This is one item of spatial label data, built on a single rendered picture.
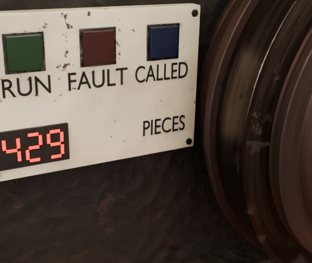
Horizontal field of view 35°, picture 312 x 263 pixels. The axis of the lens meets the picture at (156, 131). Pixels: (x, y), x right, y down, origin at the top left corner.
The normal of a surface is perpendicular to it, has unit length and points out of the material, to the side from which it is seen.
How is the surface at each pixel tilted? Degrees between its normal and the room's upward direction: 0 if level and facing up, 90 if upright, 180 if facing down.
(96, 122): 90
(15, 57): 90
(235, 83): 75
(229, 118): 87
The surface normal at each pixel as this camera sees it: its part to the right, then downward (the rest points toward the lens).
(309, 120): -0.59, 0.18
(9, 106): 0.45, 0.33
